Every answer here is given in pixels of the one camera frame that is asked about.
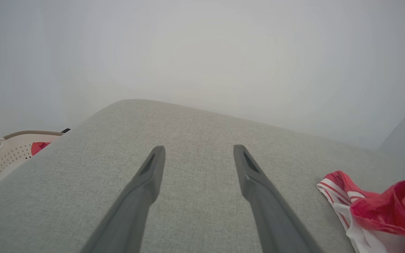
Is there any red garment with white trim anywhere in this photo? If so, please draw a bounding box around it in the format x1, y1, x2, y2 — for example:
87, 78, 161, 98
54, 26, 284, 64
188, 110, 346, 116
317, 170, 405, 253

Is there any beige perforated laundry basket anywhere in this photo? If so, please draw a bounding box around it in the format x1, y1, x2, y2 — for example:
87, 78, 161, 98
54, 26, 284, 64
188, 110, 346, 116
0, 131, 64, 188

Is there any small red cloth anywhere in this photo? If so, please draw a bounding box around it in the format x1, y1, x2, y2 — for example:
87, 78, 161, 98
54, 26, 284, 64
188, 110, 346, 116
31, 142, 51, 156

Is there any grey fabric sofa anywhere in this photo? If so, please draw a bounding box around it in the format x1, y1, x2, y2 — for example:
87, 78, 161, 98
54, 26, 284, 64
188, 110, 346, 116
0, 99, 405, 253

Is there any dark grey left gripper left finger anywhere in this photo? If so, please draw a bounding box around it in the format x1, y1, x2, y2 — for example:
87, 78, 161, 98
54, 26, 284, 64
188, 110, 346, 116
79, 146, 166, 253

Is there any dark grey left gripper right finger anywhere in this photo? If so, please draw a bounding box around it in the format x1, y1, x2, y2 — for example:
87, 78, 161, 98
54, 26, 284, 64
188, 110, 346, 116
233, 145, 324, 253

